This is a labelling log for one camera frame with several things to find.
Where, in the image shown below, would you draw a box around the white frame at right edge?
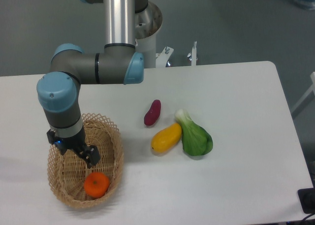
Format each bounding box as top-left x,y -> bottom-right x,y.
290,72 -> 315,119

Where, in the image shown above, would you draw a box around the white table clamp bracket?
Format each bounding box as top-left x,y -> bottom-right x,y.
156,41 -> 198,68

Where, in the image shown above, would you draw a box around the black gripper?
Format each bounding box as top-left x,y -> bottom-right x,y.
47,127 -> 100,168

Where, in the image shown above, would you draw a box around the yellow mango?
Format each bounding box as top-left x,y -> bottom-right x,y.
151,123 -> 182,153

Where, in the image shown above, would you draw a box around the black device with cable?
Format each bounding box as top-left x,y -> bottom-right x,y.
297,188 -> 315,222

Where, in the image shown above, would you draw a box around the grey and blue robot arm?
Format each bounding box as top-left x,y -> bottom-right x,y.
36,0 -> 148,167

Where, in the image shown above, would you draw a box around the woven wicker basket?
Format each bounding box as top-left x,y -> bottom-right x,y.
47,113 -> 124,209

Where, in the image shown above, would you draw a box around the orange mandarin fruit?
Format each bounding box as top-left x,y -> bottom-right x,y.
83,172 -> 110,198

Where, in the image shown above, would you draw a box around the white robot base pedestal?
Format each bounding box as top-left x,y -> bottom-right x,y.
135,1 -> 163,68

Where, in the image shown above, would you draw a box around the green bok choy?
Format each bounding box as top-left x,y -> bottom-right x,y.
174,109 -> 213,157

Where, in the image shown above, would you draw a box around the purple sweet potato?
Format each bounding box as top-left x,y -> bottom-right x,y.
144,99 -> 161,127

